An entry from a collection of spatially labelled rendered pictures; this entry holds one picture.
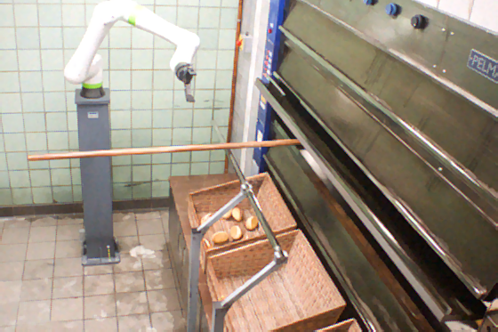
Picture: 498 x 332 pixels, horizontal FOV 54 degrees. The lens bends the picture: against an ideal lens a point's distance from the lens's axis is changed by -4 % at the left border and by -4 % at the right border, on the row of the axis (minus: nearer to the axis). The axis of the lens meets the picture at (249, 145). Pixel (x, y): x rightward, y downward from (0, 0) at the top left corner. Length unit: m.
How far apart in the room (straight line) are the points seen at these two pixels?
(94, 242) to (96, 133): 0.82
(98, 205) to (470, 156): 2.48
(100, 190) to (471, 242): 2.39
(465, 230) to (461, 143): 0.25
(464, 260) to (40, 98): 2.97
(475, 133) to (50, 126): 2.98
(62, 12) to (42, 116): 0.76
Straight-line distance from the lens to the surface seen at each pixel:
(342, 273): 2.22
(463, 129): 1.53
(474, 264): 1.52
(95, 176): 3.27
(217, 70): 3.73
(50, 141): 3.85
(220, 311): 1.98
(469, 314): 1.51
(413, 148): 1.73
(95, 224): 3.47
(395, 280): 1.90
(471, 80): 1.52
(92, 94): 3.05
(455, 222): 1.59
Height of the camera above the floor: 2.34
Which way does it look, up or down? 26 degrees down
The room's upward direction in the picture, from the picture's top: 6 degrees clockwise
